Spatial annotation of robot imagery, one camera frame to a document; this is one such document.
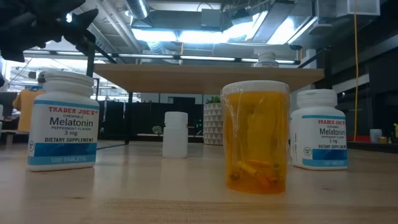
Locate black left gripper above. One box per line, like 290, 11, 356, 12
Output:
0, 0, 100, 62

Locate white melatonin supplement bottle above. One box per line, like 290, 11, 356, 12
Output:
254, 51, 280, 68
289, 88, 348, 171
27, 70, 100, 172

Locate small translucent white bottle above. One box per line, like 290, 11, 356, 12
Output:
161, 111, 189, 159

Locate orange pill bottle white cap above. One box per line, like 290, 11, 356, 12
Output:
220, 80, 290, 195

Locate wooden shelf with black legs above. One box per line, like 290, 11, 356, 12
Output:
85, 42, 338, 147

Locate black partition panels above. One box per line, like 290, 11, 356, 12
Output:
98, 99, 205, 141

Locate person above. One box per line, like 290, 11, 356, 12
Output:
12, 70, 46, 133

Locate bright ceiling light panel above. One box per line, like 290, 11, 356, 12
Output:
130, 27, 268, 44

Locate succulent in patterned grey pot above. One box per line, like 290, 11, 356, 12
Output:
203, 95, 225, 146

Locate white ceiling unit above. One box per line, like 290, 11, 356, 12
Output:
335, 0, 382, 18

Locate red flat object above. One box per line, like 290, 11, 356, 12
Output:
346, 134, 373, 143

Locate white cup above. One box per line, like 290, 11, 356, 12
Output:
369, 128, 383, 144

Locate silver ventilation duct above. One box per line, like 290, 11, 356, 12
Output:
124, 0, 150, 20

